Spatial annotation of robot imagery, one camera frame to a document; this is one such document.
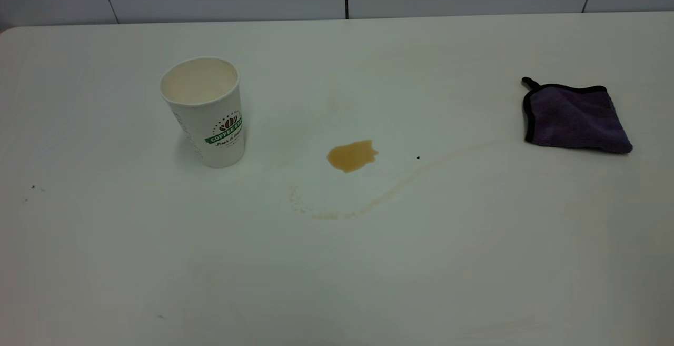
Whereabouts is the white paper coffee cup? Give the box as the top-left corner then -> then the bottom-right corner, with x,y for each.
160,56 -> 246,169

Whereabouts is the purple cloth with black trim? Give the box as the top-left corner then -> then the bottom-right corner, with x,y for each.
521,76 -> 633,154

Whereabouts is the brown liquid spill puddle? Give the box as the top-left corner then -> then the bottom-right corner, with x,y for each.
326,140 -> 379,173

